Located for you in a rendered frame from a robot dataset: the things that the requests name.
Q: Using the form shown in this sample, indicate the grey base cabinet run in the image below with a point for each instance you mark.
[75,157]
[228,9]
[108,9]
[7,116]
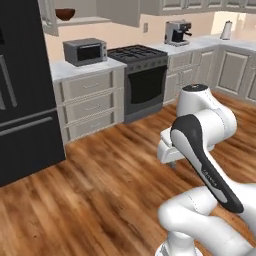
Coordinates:
[216,71]

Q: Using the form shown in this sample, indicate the open grey wall cabinet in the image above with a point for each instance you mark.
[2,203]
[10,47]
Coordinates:
[83,20]

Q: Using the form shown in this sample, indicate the grey wall cabinet run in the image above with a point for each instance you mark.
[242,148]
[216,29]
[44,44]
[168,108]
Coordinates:
[196,6]

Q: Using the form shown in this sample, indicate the silver coffee machine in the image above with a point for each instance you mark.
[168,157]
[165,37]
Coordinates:
[176,32]

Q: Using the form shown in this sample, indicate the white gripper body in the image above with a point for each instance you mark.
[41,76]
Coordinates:
[165,152]

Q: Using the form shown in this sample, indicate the black stove with oven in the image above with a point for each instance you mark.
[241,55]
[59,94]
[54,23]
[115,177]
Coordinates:
[145,83]

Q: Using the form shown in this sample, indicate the grey drawer cabinet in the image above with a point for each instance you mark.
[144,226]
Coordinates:
[88,100]

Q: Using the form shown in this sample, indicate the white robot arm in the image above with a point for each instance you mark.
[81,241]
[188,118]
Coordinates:
[203,226]

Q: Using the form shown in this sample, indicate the grey toaster oven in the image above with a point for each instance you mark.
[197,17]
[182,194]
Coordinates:
[85,51]

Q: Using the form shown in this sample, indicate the black fridge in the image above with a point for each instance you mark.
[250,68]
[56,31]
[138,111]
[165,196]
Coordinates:
[26,100]

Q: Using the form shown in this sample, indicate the open grey cabinet door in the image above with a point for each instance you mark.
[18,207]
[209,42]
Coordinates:
[48,20]

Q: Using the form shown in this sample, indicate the brown bowl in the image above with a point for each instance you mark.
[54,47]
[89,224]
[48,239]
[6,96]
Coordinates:
[65,14]

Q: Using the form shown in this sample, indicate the white wall outlet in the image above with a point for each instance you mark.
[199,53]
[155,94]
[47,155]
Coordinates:
[145,27]

